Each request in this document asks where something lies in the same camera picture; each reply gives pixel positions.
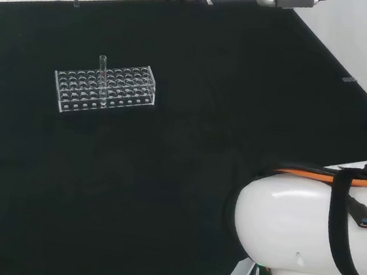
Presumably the clear glass test tube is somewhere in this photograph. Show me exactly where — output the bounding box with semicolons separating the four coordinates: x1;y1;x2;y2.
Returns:
93;54;114;107

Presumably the clear plastic test tube rack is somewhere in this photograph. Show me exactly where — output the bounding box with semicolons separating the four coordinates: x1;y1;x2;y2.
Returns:
49;52;160;126

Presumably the black bench cloth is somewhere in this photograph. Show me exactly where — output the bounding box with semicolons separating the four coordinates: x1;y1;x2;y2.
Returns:
0;0;367;275

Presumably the orange cable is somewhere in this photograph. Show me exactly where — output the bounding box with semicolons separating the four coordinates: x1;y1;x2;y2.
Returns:
273;163;367;188

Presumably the black cable with blue plug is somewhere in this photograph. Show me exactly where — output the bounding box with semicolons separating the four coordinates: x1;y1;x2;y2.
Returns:
341;193;367;230

